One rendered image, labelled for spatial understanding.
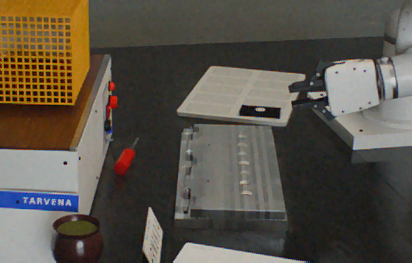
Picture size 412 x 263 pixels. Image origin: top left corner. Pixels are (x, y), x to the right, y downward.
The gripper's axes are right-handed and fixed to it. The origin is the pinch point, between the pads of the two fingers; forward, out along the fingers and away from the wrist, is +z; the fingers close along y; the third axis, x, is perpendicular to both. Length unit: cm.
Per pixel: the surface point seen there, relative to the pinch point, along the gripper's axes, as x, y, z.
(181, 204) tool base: -19.6, 9.8, 25.5
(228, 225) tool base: -22.2, 14.5, 17.7
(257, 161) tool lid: 0.7, 12.8, 10.9
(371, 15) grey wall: 242, 55, -45
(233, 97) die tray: 50, 15, 15
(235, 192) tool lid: -14.7, 11.6, 15.6
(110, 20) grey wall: 213, 26, 68
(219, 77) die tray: 66, 14, 19
